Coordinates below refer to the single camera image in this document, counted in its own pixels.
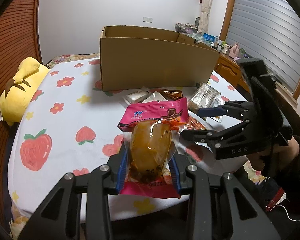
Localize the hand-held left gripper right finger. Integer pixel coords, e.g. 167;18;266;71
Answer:
168;155;282;240

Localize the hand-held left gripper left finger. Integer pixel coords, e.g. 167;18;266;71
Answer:
17;151;128;240

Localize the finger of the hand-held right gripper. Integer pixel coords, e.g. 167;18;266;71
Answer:
197;101;255;120
181;121;252;147

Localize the pink snack packet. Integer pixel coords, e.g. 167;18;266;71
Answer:
118;98;190;199

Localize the cardboard box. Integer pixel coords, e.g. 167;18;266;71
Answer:
99;26;220;93

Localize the person's right forearm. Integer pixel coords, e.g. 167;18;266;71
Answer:
272;132;300;203

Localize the person's right hand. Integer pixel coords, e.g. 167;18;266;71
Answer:
247;152;268;177

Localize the red snack packet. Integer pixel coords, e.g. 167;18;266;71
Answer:
187;115;215;131

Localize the grey brown snack packet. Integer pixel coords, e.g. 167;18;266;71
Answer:
189;83;222;113

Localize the wooden cabinet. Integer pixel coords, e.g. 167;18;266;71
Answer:
214;54;253;93

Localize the strawberry and flower printed blanket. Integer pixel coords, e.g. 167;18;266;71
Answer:
7;55;265;225

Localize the clear white snack packet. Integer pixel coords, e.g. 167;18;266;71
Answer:
124;86;153;105

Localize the pile of bottles and boxes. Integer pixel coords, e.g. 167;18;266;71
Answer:
175;17;253;61

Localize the grey window blind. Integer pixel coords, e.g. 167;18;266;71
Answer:
225;0;300;94

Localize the person's dark clothing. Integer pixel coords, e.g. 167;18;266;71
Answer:
230;170;300;233

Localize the patterned curtain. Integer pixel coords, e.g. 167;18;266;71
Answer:
197;0;217;34

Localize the floral bedsheet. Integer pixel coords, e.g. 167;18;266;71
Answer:
44;53;100;68

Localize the yellow plush pillow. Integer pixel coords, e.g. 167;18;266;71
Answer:
0;57;50;127

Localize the wooden louvered wardrobe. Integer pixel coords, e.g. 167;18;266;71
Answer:
0;0;43;230

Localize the white cable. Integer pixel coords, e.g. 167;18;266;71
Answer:
264;199;298;222

